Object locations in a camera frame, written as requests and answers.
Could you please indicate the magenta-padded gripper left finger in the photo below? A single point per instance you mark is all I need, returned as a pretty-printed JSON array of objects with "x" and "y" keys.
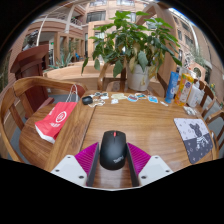
[{"x": 68, "y": 168}]

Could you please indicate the small black key fob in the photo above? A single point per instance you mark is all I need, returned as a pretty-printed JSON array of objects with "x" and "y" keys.
[{"x": 87, "y": 100}]

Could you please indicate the green plant in white pot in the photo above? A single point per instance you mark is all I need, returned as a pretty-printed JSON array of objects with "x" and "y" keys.
[{"x": 133, "y": 40}]

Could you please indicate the white pump bottle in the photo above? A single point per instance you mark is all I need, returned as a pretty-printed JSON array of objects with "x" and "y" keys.
[{"x": 196, "y": 95}]

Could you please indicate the white crumpled packet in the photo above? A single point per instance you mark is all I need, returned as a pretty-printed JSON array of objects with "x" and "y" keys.
[{"x": 190, "y": 110}]

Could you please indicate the oval colourful sticker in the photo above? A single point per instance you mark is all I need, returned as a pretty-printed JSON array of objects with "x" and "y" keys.
[{"x": 141, "y": 96}]

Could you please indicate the dark wooden lectern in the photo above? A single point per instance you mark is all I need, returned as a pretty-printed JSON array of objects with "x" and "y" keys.
[{"x": 31, "y": 70}]

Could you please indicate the wooden armchair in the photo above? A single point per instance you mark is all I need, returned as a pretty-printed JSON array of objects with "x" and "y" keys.
[
  {"x": 102, "y": 75},
  {"x": 216, "y": 115},
  {"x": 207, "y": 91},
  {"x": 33, "y": 146}
]

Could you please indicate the red paper bag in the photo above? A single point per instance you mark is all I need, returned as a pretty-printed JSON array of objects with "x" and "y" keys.
[{"x": 55, "y": 121}]

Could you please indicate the yellow dish soap bottle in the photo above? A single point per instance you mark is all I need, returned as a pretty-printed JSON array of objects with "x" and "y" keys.
[{"x": 184, "y": 88}]

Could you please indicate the blue squeeze tube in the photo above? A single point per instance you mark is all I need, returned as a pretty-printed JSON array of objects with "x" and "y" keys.
[{"x": 172, "y": 87}]

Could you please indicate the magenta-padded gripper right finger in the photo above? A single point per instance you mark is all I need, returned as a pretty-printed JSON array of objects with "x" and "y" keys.
[{"x": 155, "y": 168}]

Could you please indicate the grey white printed mouse pad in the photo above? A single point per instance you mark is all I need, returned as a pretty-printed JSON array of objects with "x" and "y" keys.
[{"x": 193, "y": 140}]

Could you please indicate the small white sticker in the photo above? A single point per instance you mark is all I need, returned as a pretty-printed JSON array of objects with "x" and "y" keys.
[{"x": 164, "y": 103}]

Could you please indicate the blue sticker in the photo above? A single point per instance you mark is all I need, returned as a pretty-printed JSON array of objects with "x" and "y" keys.
[{"x": 152, "y": 99}]

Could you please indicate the black computer mouse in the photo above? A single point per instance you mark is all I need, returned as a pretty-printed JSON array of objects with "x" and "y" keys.
[{"x": 113, "y": 150}]

